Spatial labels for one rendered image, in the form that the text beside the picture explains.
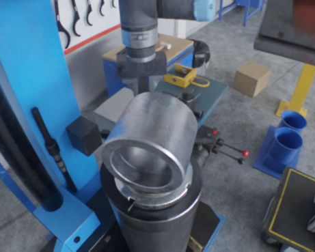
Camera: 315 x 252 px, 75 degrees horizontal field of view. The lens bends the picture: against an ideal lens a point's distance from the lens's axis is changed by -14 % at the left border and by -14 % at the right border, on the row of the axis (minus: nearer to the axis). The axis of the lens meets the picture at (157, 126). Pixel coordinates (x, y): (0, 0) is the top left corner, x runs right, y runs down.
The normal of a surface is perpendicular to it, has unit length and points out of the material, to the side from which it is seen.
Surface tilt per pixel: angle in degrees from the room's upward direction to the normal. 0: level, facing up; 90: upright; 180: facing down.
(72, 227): 0
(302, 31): 90
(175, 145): 48
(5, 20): 90
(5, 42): 90
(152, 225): 90
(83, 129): 0
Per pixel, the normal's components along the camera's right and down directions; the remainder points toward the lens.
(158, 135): 0.30, -0.62
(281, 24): -0.43, 0.63
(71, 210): -0.02, -0.72
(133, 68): 0.09, 0.69
